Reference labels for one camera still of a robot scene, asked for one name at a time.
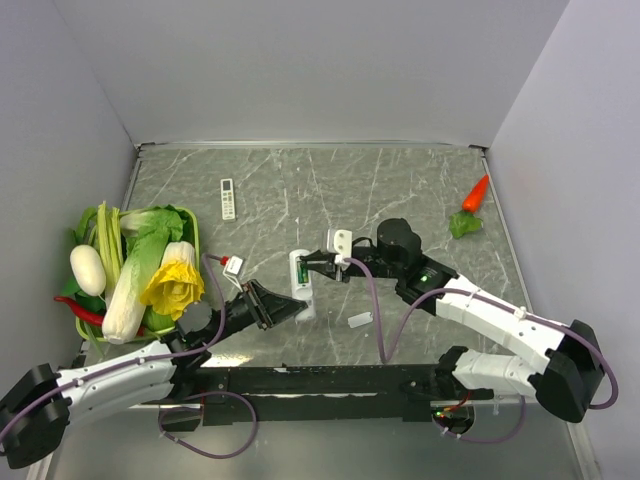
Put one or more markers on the orange toy carrot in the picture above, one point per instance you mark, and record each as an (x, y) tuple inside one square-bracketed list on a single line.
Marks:
[(475, 198)]

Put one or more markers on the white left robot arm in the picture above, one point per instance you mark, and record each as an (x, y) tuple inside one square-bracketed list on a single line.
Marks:
[(45, 404)]

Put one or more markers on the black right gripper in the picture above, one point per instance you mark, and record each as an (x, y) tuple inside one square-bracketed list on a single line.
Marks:
[(329, 269)]

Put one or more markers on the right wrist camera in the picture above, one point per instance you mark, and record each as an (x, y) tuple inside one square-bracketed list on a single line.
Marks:
[(340, 242)]

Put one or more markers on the white eggplant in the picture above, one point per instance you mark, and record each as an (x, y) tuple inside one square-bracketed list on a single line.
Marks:
[(88, 270)]

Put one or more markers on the white battery cover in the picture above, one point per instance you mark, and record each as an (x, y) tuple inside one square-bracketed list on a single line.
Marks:
[(360, 320)]

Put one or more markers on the green battery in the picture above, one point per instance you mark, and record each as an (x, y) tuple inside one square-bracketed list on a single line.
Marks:
[(302, 274)]

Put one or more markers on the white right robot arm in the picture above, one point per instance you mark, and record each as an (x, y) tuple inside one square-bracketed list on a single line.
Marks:
[(561, 366)]

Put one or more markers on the yellow green napa cabbage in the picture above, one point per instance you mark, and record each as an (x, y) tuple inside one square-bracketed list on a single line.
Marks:
[(176, 284)]

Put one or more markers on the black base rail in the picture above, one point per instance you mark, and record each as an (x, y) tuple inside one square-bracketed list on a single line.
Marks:
[(306, 393)]

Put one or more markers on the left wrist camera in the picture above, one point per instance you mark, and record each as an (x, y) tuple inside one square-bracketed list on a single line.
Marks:
[(232, 269)]

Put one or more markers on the small white remote control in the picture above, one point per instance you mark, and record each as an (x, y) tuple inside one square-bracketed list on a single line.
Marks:
[(227, 195)]

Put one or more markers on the pale green celery stalks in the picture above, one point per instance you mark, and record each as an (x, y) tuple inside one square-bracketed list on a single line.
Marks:
[(109, 243)]

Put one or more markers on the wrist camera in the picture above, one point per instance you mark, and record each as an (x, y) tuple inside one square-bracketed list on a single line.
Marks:
[(232, 269), (340, 242)]

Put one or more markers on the large green napa cabbage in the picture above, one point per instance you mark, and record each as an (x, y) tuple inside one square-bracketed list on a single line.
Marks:
[(151, 232)]

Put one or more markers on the red chili pepper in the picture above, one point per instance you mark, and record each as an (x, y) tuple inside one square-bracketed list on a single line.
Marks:
[(83, 314)]

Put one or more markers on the green plastic basket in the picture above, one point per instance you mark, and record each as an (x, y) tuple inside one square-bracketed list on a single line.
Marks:
[(153, 325)]

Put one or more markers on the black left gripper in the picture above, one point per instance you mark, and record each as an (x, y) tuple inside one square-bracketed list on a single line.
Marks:
[(268, 308)]

